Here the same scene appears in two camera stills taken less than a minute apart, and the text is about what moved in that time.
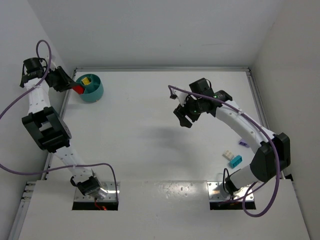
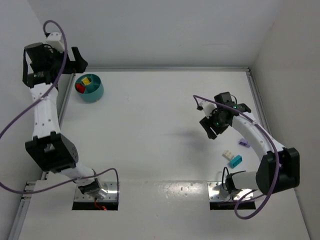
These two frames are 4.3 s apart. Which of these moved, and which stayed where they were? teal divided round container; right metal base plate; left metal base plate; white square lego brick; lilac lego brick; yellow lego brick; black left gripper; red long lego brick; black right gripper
Moved: black right gripper; black left gripper; red long lego brick
Stayed: lilac lego brick; white square lego brick; yellow lego brick; teal divided round container; left metal base plate; right metal base plate
